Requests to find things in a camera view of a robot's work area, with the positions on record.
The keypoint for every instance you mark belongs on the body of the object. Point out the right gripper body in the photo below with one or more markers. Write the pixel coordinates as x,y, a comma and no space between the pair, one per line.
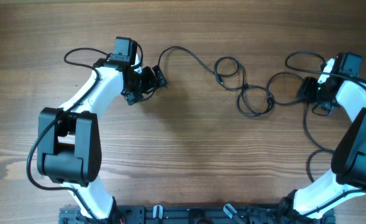
312,91

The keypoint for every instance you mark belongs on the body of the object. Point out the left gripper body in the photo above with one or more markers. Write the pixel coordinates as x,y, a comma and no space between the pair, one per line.
144,83

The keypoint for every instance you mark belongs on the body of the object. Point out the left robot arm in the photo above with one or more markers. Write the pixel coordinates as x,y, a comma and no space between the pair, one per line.
67,152

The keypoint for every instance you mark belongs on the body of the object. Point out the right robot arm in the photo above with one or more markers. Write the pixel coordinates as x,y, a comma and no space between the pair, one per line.
346,178

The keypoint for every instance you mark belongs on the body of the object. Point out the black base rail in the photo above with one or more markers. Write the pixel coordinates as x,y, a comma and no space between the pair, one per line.
138,214

